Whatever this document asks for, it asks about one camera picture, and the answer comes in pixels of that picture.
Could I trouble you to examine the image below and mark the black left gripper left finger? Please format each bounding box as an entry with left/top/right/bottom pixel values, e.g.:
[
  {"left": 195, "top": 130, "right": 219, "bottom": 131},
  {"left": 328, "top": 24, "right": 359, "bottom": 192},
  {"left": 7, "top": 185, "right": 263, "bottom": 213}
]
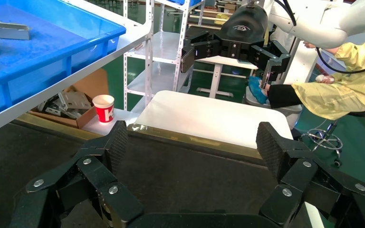
[{"left": 9, "top": 120, "right": 145, "bottom": 228}]

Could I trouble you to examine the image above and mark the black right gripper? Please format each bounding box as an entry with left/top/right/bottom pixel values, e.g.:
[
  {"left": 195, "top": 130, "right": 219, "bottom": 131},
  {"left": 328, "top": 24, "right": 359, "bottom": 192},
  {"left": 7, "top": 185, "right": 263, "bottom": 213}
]
[{"left": 180, "top": 3, "right": 292, "bottom": 92}]

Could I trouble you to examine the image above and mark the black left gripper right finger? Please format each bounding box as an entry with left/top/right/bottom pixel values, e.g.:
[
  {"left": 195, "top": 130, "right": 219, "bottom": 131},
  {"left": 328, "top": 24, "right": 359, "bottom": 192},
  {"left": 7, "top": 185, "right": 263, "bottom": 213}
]
[{"left": 256, "top": 122, "right": 365, "bottom": 228}]

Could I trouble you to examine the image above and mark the silver metal channel part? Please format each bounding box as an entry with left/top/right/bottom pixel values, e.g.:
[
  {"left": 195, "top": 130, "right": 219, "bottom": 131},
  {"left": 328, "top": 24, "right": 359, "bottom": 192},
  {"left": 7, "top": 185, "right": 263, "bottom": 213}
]
[{"left": 0, "top": 19, "right": 31, "bottom": 40}]

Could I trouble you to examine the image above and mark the white table with T-legs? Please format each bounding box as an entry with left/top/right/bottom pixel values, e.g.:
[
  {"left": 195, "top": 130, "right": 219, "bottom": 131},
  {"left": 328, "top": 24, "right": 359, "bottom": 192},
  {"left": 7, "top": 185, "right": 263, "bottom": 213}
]
[{"left": 195, "top": 56, "right": 259, "bottom": 99}]

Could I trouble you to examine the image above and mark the small brown cardboard box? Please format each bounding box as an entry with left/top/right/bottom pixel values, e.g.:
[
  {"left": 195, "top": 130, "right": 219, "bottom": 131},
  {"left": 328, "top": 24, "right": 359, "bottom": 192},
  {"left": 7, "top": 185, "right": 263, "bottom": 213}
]
[{"left": 223, "top": 3, "right": 237, "bottom": 15}]

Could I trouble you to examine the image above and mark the red and white paper cup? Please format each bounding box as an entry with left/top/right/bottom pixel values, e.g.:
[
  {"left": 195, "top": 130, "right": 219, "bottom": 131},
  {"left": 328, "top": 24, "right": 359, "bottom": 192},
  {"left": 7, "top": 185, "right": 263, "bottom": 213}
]
[{"left": 92, "top": 95, "right": 115, "bottom": 124}]

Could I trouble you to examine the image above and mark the white flat platform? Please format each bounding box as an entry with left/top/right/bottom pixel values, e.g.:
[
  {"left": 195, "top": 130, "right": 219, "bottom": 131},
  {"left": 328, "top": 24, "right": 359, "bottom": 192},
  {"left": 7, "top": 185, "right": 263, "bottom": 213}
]
[{"left": 81, "top": 108, "right": 141, "bottom": 136}]

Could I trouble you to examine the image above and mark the white storage rack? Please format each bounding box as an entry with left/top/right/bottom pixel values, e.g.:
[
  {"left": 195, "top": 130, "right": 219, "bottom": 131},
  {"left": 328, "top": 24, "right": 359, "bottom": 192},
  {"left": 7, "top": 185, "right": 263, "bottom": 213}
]
[{"left": 123, "top": 0, "right": 206, "bottom": 111}]

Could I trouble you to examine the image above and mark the black stool with chrome base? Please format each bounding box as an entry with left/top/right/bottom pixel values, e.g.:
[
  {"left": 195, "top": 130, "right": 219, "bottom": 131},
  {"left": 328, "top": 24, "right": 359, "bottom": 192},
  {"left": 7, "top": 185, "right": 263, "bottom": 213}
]
[{"left": 300, "top": 108, "right": 365, "bottom": 167}]

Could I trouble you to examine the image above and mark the person in yellow gown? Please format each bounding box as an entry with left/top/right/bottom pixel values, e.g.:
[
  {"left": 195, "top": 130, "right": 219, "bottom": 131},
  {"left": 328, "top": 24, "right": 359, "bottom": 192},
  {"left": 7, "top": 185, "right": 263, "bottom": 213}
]
[{"left": 249, "top": 29, "right": 365, "bottom": 121}]

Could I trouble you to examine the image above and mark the white slotted-angle metal shelf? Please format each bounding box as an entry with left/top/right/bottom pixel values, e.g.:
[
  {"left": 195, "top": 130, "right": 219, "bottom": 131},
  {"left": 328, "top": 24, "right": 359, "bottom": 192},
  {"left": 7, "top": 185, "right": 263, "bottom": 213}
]
[{"left": 0, "top": 0, "right": 155, "bottom": 140}]

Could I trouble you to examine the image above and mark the large blue plastic bin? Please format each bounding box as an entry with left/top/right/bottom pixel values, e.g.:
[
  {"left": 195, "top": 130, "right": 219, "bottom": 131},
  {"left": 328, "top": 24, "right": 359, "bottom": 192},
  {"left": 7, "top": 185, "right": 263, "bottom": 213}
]
[{"left": 0, "top": 0, "right": 127, "bottom": 123}]

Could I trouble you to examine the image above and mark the grey metal bracket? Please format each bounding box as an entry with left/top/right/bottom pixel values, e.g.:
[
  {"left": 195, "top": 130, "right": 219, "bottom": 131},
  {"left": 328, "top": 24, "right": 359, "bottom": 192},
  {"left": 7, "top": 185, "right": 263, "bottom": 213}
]
[
  {"left": 38, "top": 100, "right": 77, "bottom": 120},
  {"left": 58, "top": 91, "right": 92, "bottom": 111}
]

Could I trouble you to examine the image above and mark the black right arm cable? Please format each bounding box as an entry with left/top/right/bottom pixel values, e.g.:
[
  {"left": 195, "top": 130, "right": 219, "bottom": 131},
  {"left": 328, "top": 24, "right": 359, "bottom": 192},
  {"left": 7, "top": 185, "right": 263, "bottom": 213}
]
[{"left": 274, "top": 0, "right": 365, "bottom": 75}]

